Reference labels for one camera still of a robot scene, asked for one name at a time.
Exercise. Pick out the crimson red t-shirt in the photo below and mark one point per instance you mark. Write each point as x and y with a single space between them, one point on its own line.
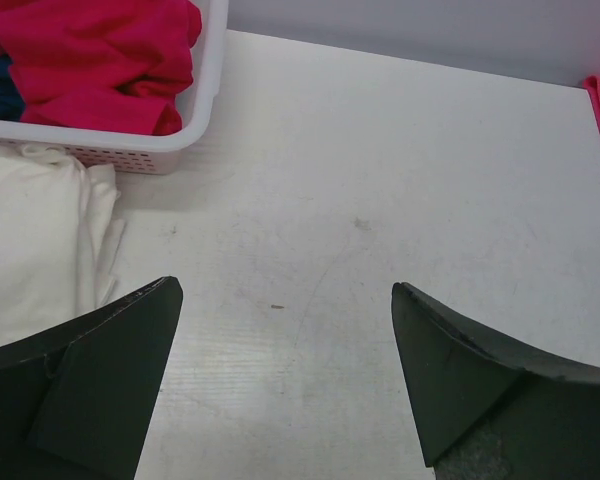
113 66

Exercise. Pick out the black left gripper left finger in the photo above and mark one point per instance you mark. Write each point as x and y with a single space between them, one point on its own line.
76 400

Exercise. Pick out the white plastic laundry basket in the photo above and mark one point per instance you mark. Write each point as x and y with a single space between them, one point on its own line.
146 154

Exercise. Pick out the folded white t-shirt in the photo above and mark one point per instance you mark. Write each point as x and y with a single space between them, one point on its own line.
58 238

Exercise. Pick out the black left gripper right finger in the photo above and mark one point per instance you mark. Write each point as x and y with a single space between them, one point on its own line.
488 406

